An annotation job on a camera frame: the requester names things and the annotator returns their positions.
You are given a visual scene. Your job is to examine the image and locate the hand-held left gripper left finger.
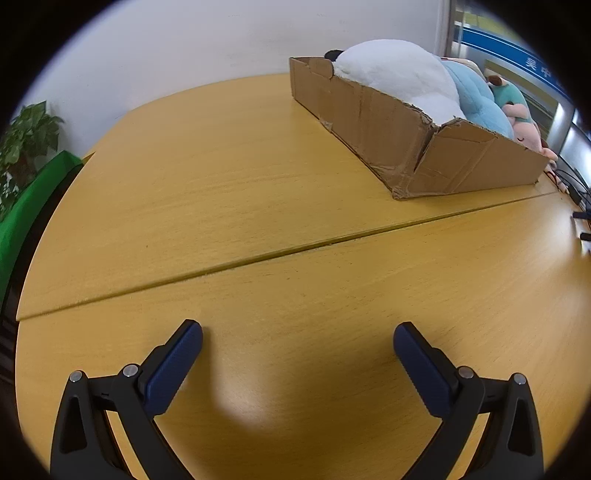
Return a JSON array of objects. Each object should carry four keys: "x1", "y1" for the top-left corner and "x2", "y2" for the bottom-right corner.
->
[{"x1": 50, "y1": 318, "x2": 204, "y2": 480}]

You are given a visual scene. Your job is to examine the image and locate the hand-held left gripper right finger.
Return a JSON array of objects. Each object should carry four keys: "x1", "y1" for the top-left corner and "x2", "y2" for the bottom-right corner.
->
[{"x1": 392, "y1": 322, "x2": 546, "y2": 480}]

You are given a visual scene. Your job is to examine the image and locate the brown cardboard box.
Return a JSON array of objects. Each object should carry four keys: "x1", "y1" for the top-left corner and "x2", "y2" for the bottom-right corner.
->
[{"x1": 289, "y1": 56, "x2": 560, "y2": 200}]

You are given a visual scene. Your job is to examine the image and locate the light blue plush toy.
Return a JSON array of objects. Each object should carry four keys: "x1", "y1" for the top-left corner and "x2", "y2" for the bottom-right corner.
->
[{"x1": 441, "y1": 59, "x2": 515, "y2": 139}]

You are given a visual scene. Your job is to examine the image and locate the pink pig plush toy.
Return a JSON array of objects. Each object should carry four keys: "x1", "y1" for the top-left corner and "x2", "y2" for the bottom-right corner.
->
[{"x1": 482, "y1": 73, "x2": 543, "y2": 149}]

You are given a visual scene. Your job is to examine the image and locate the panda plush toy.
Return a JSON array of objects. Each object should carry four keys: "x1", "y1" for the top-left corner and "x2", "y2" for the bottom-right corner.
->
[{"x1": 324, "y1": 39, "x2": 467, "y2": 124}]

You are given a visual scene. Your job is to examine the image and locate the green tablecloth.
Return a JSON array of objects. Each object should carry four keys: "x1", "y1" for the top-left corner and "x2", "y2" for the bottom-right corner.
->
[{"x1": 0, "y1": 151, "x2": 84, "y2": 296}]

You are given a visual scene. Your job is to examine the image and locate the large potted green plant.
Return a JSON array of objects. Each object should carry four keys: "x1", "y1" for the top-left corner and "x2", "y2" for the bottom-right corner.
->
[{"x1": 0, "y1": 102, "x2": 65, "y2": 217}]

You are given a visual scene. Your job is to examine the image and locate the blue window banner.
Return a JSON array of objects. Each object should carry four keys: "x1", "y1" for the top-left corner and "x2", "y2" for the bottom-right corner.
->
[{"x1": 455, "y1": 18, "x2": 568, "y2": 97}]

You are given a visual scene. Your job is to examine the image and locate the black cables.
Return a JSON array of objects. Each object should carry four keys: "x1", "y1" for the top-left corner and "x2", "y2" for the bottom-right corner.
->
[{"x1": 545, "y1": 157, "x2": 591, "y2": 241}]

